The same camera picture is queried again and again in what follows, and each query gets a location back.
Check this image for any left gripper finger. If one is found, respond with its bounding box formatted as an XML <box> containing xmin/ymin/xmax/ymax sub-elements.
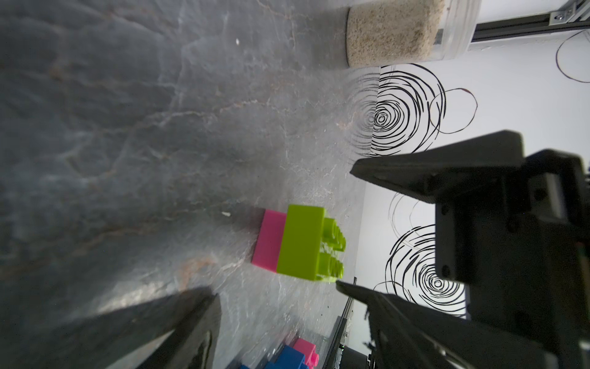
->
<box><xmin>105</xmin><ymin>293</ymin><xmax>222</xmax><ymax>369</ymax></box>

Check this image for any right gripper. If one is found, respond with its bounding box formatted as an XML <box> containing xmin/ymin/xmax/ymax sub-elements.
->
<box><xmin>336</xmin><ymin>131</ymin><xmax>589</xmax><ymax>368</ymax></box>

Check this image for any lime green lego brick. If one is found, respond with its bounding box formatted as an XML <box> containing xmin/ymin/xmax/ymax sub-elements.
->
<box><xmin>277</xmin><ymin>204</ymin><xmax>347</xmax><ymax>283</ymax></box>

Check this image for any pink lego brick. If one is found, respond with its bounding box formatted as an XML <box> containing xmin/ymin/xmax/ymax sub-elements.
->
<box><xmin>293</xmin><ymin>338</ymin><xmax>319</xmax><ymax>369</ymax></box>
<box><xmin>251</xmin><ymin>209</ymin><xmax>287</xmax><ymax>273</ymax></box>

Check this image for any small blue square brick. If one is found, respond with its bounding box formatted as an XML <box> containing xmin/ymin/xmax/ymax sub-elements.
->
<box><xmin>264</xmin><ymin>346</ymin><xmax>308</xmax><ymax>369</ymax></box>

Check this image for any clear jar with grains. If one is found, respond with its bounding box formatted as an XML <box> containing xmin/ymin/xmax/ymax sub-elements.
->
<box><xmin>346</xmin><ymin>0</ymin><xmax>481</xmax><ymax>68</ymax></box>

